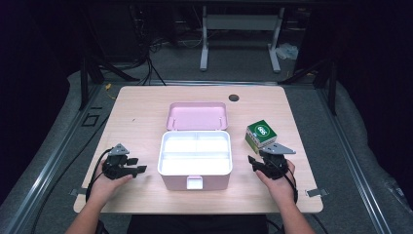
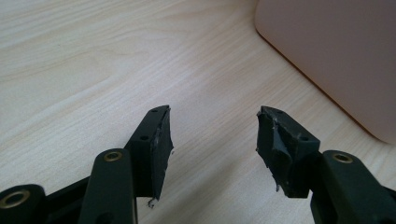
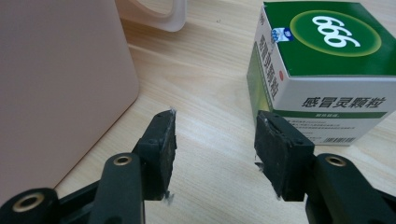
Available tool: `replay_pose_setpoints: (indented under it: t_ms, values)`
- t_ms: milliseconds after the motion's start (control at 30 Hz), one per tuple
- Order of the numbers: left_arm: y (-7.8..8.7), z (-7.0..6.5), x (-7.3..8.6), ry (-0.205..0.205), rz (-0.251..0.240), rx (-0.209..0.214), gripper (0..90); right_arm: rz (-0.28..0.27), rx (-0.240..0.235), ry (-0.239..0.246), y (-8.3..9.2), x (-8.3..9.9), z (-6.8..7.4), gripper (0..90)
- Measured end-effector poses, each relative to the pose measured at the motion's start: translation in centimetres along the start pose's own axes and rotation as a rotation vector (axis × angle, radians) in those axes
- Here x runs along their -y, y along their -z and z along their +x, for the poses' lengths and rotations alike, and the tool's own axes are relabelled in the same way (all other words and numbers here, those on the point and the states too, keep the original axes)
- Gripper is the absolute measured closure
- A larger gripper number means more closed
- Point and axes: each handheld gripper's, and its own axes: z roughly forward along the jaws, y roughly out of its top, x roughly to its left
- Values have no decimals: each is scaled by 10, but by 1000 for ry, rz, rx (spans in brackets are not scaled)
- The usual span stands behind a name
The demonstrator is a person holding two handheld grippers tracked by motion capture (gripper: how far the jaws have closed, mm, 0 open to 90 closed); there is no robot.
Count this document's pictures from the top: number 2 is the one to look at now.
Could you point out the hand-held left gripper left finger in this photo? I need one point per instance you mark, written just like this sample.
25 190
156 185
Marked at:
154 149

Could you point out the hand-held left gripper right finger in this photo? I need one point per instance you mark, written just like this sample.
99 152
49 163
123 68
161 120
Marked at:
286 149

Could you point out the pink storage box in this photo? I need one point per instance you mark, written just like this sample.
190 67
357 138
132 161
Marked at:
336 56

